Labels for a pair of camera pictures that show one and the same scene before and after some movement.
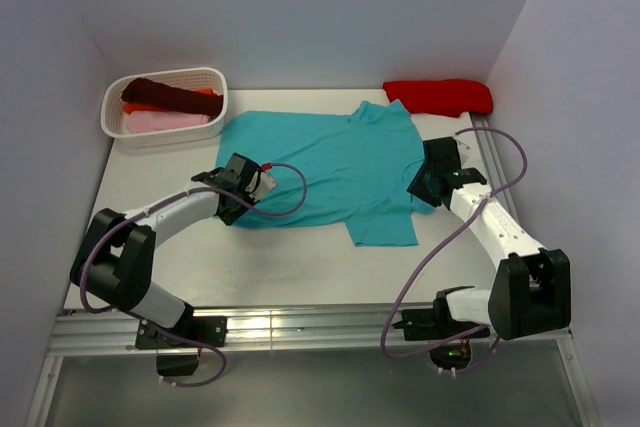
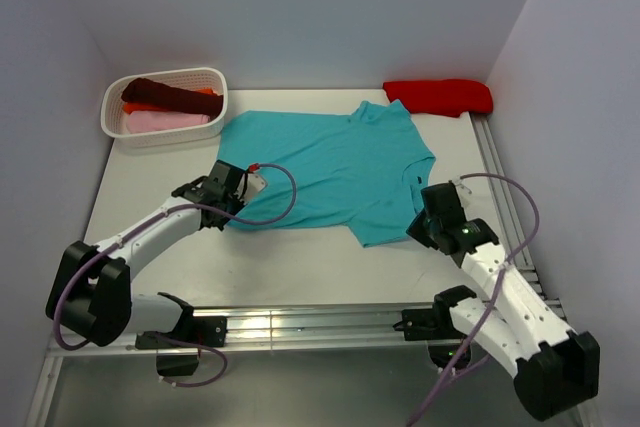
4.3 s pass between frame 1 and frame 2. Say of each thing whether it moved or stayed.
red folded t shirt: stayed
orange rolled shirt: stayed
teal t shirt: stayed
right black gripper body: moved
